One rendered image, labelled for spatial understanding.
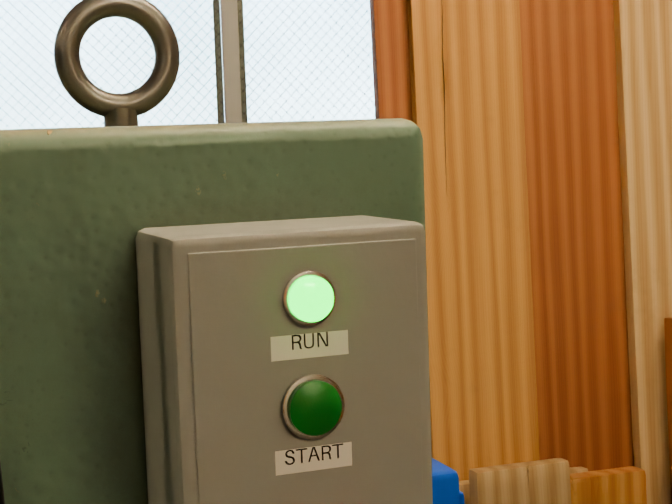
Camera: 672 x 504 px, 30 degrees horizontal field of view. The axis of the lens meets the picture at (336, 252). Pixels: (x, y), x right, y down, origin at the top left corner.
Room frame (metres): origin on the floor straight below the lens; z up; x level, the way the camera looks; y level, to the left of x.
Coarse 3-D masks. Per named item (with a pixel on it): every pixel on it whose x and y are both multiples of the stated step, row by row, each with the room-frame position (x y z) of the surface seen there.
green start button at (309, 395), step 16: (304, 384) 0.45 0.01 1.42; (320, 384) 0.45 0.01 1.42; (336, 384) 0.45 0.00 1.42; (288, 400) 0.45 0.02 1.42; (304, 400) 0.44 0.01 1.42; (320, 400) 0.45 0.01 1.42; (336, 400) 0.45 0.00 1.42; (288, 416) 0.45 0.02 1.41; (304, 416) 0.44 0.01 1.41; (320, 416) 0.45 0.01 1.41; (336, 416) 0.45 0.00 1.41; (304, 432) 0.45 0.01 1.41; (320, 432) 0.45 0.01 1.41
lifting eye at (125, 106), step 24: (96, 0) 0.59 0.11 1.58; (120, 0) 0.60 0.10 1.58; (144, 0) 0.60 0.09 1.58; (72, 24) 0.59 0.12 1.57; (144, 24) 0.60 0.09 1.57; (168, 24) 0.61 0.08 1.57; (72, 48) 0.59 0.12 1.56; (168, 48) 0.60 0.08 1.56; (72, 72) 0.59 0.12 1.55; (168, 72) 0.60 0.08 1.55; (72, 96) 0.59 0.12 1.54; (96, 96) 0.59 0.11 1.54; (120, 96) 0.60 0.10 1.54; (144, 96) 0.60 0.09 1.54; (120, 120) 0.59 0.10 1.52
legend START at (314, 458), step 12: (336, 444) 0.46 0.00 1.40; (348, 444) 0.46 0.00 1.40; (276, 456) 0.45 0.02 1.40; (288, 456) 0.45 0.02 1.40; (300, 456) 0.45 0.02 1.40; (312, 456) 0.45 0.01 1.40; (324, 456) 0.45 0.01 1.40; (336, 456) 0.46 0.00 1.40; (348, 456) 0.46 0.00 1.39; (276, 468) 0.45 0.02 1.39; (288, 468) 0.45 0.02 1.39; (300, 468) 0.45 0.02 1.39; (312, 468) 0.45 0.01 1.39; (324, 468) 0.45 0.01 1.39
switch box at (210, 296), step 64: (192, 256) 0.44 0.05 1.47; (256, 256) 0.45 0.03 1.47; (320, 256) 0.45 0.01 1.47; (384, 256) 0.46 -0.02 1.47; (192, 320) 0.44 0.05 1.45; (256, 320) 0.45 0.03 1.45; (384, 320) 0.46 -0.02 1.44; (192, 384) 0.44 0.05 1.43; (256, 384) 0.44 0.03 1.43; (384, 384) 0.46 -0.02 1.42; (192, 448) 0.44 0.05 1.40; (256, 448) 0.44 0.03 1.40; (384, 448) 0.46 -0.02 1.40
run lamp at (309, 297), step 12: (300, 276) 0.45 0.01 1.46; (312, 276) 0.45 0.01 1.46; (324, 276) 0.45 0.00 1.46; (288, 288) 0.45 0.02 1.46; (300, 288) 0.45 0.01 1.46; (312, 288) 0.45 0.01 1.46; (324, 288) 0.45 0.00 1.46; (288, 300) 0.45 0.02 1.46; (300, 300) 0.44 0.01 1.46; (312, 300) 0.45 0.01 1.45; (324, 300) 0.45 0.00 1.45; (288, 312) 0.45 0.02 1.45; (300, 312) 0.45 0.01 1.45; (312, 312) 0.45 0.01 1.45; (324, 312) 0.45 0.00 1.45; (312, 324) 0.45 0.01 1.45
